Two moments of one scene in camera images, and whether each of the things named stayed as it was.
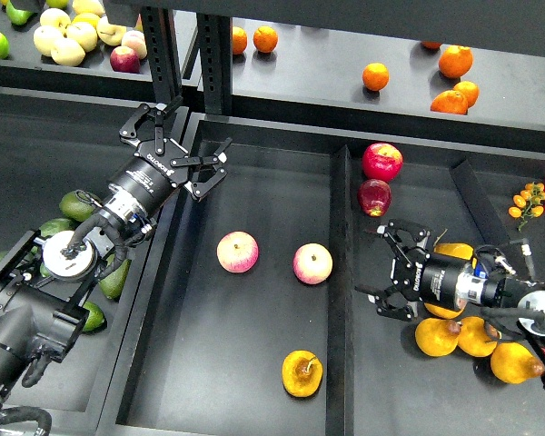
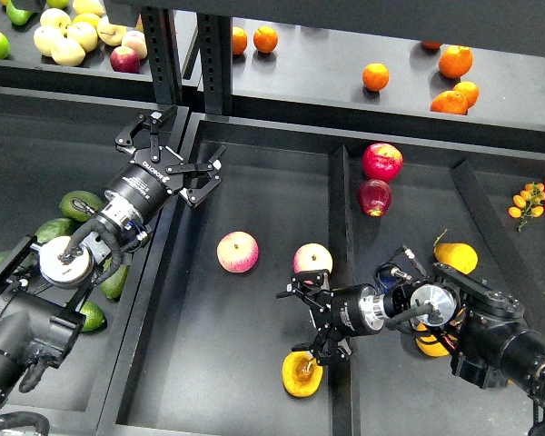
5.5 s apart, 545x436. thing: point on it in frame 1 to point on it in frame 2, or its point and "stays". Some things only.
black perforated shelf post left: (160, 33) stays
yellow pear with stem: (302, 372) stays
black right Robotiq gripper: (427, 276) to (341, 313)
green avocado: (95, 321) stays
